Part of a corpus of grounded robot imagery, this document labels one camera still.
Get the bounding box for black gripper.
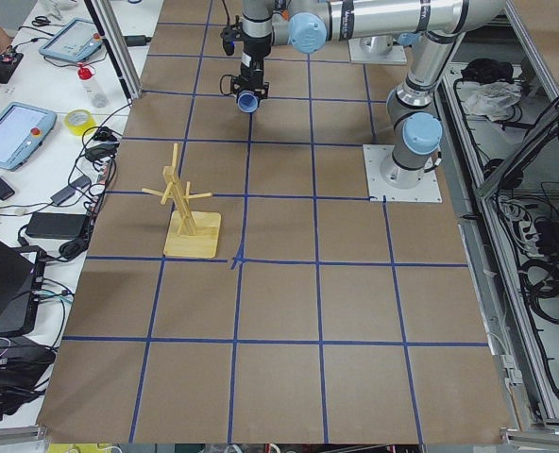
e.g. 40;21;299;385
230;51;269;99

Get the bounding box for light blue plastic cup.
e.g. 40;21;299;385
236;90;260;114

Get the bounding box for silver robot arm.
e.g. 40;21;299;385
381;1;469;190
221;0;505;112

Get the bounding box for wooden cup rack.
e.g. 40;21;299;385
142;143;222;259

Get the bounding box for red capped squeeze bottle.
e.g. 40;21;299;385
77;63;110;109

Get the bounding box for yellow tape roll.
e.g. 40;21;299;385
64;109;96;136

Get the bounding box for far teach pendant tablet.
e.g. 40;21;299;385
39;18;102;63

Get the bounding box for teach pendant tablet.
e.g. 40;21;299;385
39;18;102;63
0;102;57;171

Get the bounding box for black scissors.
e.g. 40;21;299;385
31;13;63;27

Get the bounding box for black power adapter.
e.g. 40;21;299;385
25;212;88;240

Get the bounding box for near teach pendant tablet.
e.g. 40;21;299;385
0;102;57;171

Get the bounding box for crumpled white cloth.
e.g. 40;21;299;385
463;81;522;122

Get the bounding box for black laptop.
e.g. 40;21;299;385
0;241;45;338

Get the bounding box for aluminium frame post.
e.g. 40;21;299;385
84;0;142;101

